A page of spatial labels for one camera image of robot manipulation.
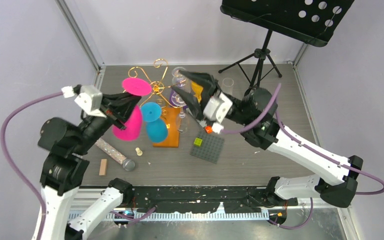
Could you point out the black music stand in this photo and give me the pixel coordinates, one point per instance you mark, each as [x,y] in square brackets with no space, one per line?
[312,22]

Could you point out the small orange curved piece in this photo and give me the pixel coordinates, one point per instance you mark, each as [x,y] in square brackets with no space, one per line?
[208,129]

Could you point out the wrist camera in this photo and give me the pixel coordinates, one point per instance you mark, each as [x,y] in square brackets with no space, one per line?
[87,97]
[216,111]

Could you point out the clear champagne flute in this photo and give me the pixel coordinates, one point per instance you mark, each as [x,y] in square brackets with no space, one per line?
[227,85]

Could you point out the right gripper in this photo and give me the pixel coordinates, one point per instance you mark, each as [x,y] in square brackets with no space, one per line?
[210,85]

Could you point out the small wooden block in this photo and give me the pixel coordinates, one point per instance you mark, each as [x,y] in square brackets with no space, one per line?
[103,167]

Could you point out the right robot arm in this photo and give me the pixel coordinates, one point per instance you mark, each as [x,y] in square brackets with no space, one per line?
[333,178]

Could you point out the glitter tube with cap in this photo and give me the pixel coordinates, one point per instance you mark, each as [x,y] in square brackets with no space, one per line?
[126,163]

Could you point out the gold wire glass rack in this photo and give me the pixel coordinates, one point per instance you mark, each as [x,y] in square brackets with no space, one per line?
[169,113]

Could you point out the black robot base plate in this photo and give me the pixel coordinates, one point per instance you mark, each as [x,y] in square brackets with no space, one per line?
[203,199]

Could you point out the purple metronome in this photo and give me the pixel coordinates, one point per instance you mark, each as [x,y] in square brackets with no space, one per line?
[176,101]

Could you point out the blue plastic goblet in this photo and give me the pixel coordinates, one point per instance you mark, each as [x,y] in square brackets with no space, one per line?
[155,127]

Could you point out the clear wine glass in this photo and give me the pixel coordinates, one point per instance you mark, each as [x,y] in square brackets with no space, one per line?
[182,121]

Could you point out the orange plastic goblet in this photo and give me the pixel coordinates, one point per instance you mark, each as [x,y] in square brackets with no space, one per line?
[197,90]

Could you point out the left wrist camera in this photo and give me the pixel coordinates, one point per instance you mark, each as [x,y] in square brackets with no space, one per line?
[87,97]

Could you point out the cream chess pawn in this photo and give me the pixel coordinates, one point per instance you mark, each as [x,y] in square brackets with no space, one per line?
[138,151]

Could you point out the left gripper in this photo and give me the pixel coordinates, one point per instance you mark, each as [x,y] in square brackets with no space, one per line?
[123,103]

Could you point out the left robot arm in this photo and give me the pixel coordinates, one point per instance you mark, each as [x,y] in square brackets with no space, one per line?
[64,169]

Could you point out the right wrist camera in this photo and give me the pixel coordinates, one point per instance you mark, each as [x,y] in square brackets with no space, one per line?
[216,111]

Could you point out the green lego brick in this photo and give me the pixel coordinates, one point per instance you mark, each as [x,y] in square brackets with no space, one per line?
[198,141]

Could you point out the grey lego baseplate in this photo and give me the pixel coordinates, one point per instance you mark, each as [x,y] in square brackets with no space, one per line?
[210,149]

